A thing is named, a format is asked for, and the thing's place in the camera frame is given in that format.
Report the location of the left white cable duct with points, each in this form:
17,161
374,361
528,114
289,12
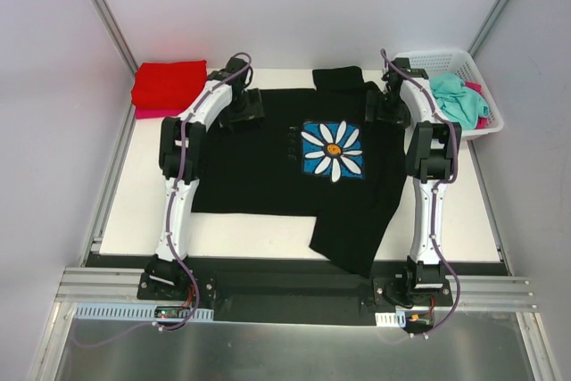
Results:
131,312

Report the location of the folded pink t-shirt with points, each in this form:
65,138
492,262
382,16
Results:
147,114

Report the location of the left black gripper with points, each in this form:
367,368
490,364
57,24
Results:
243,112

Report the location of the right white cable duct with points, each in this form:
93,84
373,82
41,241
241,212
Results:
388,319

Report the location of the left aluminium frame post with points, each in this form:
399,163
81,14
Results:
111,25

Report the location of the white plastic basket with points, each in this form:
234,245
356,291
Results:
460,63

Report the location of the folded red t-shirt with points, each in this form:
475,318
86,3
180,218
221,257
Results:
168,85

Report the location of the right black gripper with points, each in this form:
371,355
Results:
384,111

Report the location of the aluminium front rail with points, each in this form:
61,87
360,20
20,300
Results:
477,293

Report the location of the black daisy print t-shirt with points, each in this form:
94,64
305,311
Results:
314,155

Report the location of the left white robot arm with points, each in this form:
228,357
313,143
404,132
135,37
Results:
227,102

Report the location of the crumpled pink t-shirt in basket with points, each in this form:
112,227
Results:
482,120

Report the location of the crumpled teal t-shirt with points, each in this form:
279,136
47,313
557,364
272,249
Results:
457,101

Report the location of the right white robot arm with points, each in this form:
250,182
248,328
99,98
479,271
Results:
432,162

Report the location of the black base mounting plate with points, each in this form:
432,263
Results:
303,292

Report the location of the white cable duct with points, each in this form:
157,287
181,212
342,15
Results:
131,312
388,319

